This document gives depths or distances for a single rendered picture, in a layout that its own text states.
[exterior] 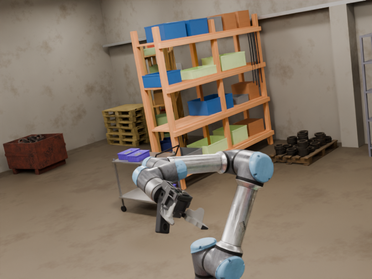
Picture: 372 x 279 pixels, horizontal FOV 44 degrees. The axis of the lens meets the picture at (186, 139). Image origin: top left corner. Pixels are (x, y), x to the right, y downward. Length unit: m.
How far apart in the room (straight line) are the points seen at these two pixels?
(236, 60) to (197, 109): 1.19
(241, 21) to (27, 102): 5.57
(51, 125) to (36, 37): 2.14
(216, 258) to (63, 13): 10.82
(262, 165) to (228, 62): 6.38
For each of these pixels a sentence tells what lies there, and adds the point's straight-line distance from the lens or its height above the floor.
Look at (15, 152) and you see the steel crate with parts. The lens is 10.60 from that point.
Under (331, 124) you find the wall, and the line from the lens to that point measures 8.82.
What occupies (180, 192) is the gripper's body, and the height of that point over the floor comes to 1.79.
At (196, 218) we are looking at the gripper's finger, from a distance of 1.53.
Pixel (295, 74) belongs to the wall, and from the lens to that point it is 8.98.
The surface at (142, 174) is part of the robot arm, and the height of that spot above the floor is 1.84.
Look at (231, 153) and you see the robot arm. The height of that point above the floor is 1.78.
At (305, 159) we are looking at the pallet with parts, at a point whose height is 0.10.
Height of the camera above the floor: 2.28
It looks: 12 degrees down
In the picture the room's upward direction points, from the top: 10 degrees counter-clockwise
